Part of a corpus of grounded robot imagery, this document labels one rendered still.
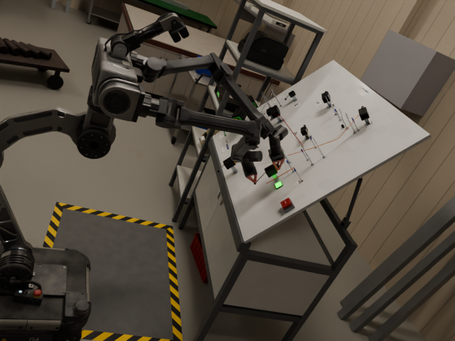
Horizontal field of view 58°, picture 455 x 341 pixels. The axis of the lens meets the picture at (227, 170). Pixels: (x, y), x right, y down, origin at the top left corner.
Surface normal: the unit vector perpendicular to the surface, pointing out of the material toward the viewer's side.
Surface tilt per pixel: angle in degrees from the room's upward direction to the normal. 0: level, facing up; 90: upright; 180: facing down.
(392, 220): 90
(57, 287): 0
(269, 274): 90
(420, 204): 90
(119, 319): 0
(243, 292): 90
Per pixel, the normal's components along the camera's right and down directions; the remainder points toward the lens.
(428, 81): 0.28, 0.55
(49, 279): 0.38, -0.82
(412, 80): -0.88, -0.18
